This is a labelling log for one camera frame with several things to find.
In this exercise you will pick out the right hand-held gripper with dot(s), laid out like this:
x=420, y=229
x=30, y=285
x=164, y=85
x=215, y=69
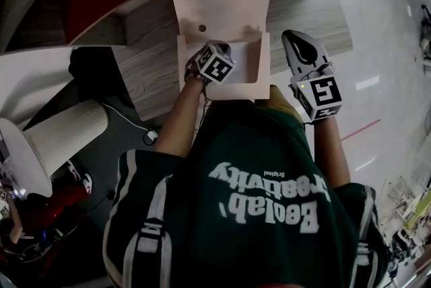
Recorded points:
x=325, y=93

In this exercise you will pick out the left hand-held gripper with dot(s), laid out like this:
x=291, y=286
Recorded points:
x=215, y=68

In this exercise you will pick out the white A4 paper sheet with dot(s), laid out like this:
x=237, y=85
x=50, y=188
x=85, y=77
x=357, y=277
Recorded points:
x=240, y=61

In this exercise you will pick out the person's left forearm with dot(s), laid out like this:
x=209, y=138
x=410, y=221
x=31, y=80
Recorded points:
x=176, y=125

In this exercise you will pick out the person's right forearm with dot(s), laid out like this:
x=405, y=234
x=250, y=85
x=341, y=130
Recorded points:
x=331, y=155

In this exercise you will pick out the person's left hand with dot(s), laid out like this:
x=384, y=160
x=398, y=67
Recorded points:
x=192, y=68

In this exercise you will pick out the grey wooden shelf desk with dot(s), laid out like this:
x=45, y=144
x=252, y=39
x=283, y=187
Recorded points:
x=303, y=21

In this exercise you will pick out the khaki shorts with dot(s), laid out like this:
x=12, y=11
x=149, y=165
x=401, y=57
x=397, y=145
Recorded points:
x=286, y=105

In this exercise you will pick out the white power strip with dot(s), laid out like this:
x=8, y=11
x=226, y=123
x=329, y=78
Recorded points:
x=152, y=136

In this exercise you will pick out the white cluttered storage shelf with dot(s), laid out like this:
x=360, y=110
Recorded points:
x=407, y=219

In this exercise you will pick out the dark green printed t-shirt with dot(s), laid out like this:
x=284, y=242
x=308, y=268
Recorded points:
x=249, y=246

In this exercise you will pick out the white table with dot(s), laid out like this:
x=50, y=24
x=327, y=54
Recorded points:
x=30, y=78

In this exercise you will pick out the white ribbed pedestal stand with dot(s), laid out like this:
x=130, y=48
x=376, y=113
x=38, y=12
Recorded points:
x=64, y=138

